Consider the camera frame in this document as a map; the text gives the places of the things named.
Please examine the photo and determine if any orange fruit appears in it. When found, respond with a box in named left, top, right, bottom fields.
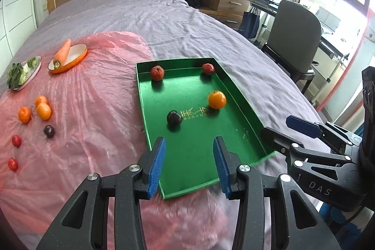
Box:
left=208, top=91, right=227, bottom=110

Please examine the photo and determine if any green tray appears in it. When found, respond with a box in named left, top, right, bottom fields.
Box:
left=136, top=58, right=274, bottom=199

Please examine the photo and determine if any dark plum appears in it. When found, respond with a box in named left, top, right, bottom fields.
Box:
left=43, top=125, right=55, bottom=138
left=167, top=110, right=183, bottom=126

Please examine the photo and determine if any small red apple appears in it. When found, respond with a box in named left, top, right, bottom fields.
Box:
left=11, top=134, right=22, bottom=148

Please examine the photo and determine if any large orange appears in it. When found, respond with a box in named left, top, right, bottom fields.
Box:
left=36, top=102, right=52, bottom=120

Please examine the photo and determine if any wrinkled red apple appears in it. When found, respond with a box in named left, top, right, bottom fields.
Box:
left=150, top=65, right=165, bottom=82

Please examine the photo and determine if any grey office chair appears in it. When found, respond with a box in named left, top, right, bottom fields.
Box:
left=260, top=0, right=323, bottom=95

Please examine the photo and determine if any small red tomato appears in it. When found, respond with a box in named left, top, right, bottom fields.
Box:
left=8, top=158, right=19, bottom=171

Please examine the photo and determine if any pink plastic sheet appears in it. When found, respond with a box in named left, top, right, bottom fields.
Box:
left=0, top=30, right=232, bottom=250

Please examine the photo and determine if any dark blue bag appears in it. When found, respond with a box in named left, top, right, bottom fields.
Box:
left=238, top=7, right=259, bottom=40

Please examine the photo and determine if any small mandarin left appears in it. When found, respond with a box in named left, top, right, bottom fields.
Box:
left=18, top=107, right=31, bottom=124

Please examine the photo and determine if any small mandarin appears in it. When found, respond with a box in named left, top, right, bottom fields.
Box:
left=35, top=95, right=48, bottom=107
left=18, top=107, right=31, bottom=124

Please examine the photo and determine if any desk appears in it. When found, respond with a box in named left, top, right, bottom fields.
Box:
left=248, top=0, right=350, bottom=60

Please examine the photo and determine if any wooden drawer cabinet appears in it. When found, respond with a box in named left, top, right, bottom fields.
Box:
left=199, top=0, right=249, bottom=30

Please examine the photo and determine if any purple bed cover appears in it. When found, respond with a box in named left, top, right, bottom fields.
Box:
left=14, top=0, right=327, bottom=152

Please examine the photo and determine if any green leafy vegetable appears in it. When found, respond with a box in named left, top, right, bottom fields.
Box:
left=6, top=56, right=41, bottom=90

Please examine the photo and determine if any carrot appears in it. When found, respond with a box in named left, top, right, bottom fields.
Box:
left=53, top=39, right=71, bottom=69

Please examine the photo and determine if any orange oval dish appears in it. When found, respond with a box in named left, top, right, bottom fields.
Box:
left=48, top=44, right=88, bottom=74

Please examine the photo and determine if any white wardrobe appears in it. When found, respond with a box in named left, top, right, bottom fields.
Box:
left=0, top=0, right=36, bottom=73

